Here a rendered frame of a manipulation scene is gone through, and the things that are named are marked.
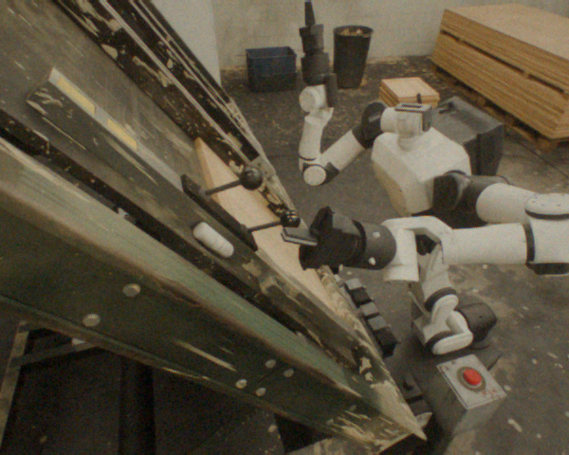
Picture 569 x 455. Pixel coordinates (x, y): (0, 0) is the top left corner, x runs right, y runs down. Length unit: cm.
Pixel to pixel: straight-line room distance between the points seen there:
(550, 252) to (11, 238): 73
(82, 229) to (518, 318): 253
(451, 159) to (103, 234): 91
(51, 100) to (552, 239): 76
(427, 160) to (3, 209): 95
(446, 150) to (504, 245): 43
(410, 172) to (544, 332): 178
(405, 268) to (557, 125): 377
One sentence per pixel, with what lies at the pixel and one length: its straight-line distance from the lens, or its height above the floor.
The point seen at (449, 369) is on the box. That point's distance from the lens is 115.
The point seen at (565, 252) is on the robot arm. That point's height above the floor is 141.
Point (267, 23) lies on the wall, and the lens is 617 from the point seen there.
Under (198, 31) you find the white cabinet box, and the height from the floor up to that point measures 81.
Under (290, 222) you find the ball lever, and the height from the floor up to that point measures 144.
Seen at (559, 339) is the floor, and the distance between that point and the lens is 270.
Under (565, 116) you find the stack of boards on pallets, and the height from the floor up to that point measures 36.
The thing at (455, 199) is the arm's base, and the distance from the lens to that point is 99.
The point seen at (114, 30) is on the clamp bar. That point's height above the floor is 164.
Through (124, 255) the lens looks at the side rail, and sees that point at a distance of 37.
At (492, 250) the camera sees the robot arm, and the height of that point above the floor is 140.
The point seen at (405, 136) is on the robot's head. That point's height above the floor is 138.
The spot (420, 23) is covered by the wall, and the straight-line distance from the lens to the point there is 687.
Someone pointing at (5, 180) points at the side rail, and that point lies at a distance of 34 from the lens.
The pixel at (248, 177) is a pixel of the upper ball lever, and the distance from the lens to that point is 58.
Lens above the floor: 186
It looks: 40 degrees down
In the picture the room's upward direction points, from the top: straight up
